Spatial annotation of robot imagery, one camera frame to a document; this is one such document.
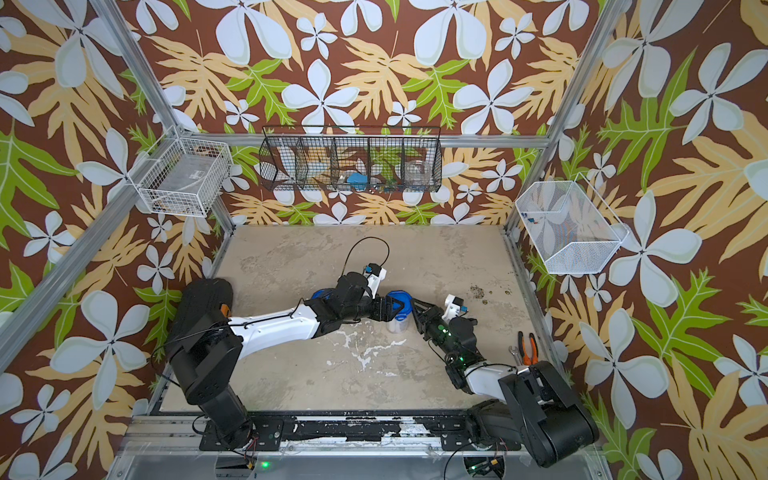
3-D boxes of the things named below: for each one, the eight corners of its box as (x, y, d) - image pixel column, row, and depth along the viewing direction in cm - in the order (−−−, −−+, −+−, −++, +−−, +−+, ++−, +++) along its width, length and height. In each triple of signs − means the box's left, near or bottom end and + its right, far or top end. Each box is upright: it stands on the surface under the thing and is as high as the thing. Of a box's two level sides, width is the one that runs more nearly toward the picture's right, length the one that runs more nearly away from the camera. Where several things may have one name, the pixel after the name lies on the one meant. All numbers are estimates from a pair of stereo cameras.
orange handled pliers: (523, 364, 88) (526, 361, 87) (514, 334, 94) (517, 331, 93) (540, 364, 88) (543, 361, 87) (530, 334, 94) (533, 331, 93)
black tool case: (171, 345, 91) (157, 335, 86) (197, 290, 104) (186, 278, 98) (220, 345, 91) (209, 335, 86) (240, 290, 104) (232, 278, 98)
